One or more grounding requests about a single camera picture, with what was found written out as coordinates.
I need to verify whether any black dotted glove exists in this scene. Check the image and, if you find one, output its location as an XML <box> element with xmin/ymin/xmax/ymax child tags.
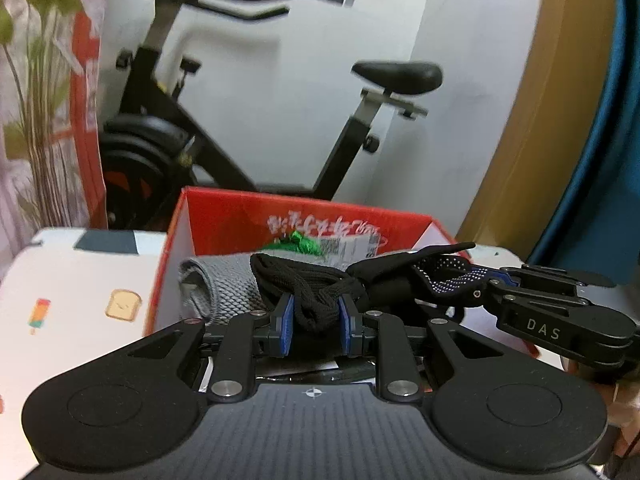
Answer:
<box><xmin>346</xmin><ymin>241</ymin><xmax>489</xmax><ymax>322</ymax></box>

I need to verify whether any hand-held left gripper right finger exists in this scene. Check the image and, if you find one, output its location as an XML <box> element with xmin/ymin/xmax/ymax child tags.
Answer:
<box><xmin>336</xmin><ymin>294</ymin><xmax>507</xmax><ymax>404</ymax></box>

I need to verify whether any black exercise bike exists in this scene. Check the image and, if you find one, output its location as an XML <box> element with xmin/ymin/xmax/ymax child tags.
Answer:
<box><xmin>97</xmin><ymin>0</ymin><xmax>444</xmax><ymax>232</ymax></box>

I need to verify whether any grey knitted towel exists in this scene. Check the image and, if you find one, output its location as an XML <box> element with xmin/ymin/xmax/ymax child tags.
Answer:
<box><xmin>178</xmin><ymin>254</ymin><xmax>282</xmax><ymax>329</ymax></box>

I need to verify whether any wooden door frame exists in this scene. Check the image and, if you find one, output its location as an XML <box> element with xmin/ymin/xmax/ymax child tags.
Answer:
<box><xmin>454</xmin><ymin>0</ymin><xmax>622</xmax><ymax>262</ymax></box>

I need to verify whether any black woven cord bundle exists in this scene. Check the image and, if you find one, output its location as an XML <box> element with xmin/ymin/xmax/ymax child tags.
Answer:
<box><xmin>249</xmin><ymin>253</ymin><xmax>372</xmax><ymax>333</ymax></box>

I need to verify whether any green tassel sachet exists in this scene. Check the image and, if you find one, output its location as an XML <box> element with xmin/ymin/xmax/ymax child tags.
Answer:
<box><xmin>262</xmin><ymin>231</ymin><xmax>327</xmax><ymax>257</ymax></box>

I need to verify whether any pink printed curtain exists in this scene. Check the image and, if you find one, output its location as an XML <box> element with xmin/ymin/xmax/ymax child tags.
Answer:
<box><xmin>0</xmin><ymin>0</ymin><xmax>109</xmax><ymax>281</ymax></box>

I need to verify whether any person's right hand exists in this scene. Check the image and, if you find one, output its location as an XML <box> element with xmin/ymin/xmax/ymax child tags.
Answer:
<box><xmin>607</xmin><ymin>377</ymin><xmax>640</xmax><ymax>463</ymax></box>

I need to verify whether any red strawberry print box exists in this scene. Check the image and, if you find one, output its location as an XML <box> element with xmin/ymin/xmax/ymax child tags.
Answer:
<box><xmin>144</xmin><ymin>186</ymin><xmax>503</xmax><ymax>338</ymax></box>

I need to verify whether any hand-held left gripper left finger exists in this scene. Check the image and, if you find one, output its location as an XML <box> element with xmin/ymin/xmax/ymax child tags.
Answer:
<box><xmin>119</xmin><ymin>294</ymin><xmax>295</xmax><ymax>404</ymax></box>

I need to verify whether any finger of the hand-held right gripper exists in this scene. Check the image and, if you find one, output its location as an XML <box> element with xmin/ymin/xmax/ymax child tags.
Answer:
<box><xmin>501</xmin><ymin>263</ymin><xmax>618</xmax><ymax>290</ymax></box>
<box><xmin>470</xmin><ymin>279</ymin><xmax>594</xmax><ymax>312</ymax></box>

